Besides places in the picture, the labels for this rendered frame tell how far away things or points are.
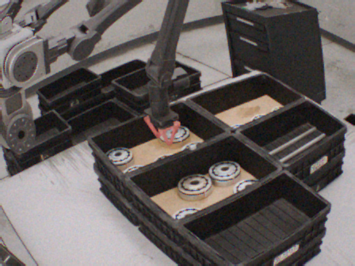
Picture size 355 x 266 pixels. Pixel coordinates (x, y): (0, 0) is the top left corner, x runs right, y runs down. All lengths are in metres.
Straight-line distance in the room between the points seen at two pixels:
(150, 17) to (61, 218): 3.54
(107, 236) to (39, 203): 0.38
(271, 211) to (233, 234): 0.15
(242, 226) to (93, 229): 0.56
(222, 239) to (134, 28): 3.81
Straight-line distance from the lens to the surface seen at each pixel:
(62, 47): 1.49
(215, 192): 1.88
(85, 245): 1.93
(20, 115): 1.76
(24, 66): 1.45
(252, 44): 3.52
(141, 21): 5.32
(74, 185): 2.25
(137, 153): 2.12
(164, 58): 1.76
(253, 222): 1.73
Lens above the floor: 1.93
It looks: 30 degrees down
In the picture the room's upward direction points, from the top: 7 degrees counter-clockwise
